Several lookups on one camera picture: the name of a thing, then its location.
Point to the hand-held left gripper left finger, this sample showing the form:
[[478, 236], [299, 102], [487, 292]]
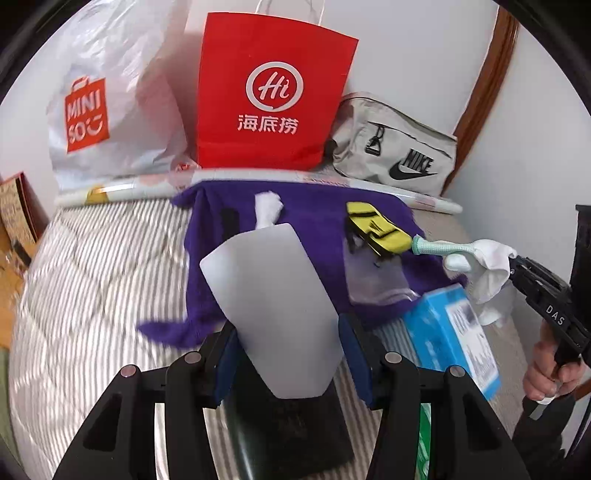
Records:
[[226, 364]]

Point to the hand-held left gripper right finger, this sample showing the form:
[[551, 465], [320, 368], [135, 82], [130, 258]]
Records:
[[355, 357]]

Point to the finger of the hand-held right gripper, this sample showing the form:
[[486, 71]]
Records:
[[531, 277]]

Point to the white sock with green cuff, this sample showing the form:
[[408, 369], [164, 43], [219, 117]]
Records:
[[489, 263]]

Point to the white and black pouch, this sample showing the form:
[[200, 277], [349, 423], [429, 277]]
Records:
[[277, 300]]

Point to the person's right forearm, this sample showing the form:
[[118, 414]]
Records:
[[545, 431]]

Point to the person's right hand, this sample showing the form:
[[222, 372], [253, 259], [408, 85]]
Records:
[[538, 371]]

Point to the blue box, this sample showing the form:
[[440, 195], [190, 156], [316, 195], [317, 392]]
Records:
[[429, 327]]

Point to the clear plastic bag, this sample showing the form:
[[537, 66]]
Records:
[[378, 277]]

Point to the green packet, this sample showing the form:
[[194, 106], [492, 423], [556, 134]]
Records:
[[425, 443]]

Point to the purple towel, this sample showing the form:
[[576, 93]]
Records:
[[318, 217]]

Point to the striped bed sheet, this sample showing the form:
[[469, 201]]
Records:
[[92, 300]]

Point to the white tissue wad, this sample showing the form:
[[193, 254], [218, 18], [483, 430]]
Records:
[[268, 205]]

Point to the white printed plastic roll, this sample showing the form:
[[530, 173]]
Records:
[[138, 187]]

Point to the grey waist bag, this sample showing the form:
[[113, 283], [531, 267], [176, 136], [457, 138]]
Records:
[[360, 147]]

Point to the brown box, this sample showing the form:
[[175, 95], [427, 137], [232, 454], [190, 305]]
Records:
[[14, 207]]

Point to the red paper bag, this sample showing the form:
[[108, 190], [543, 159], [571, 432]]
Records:
[[277, 69]]

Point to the white plastic shopping bag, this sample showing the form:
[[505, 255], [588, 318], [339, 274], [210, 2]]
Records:
[[120, 69]]

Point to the brown wooden door frame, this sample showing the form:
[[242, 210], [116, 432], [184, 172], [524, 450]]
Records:
[[496, 69]]

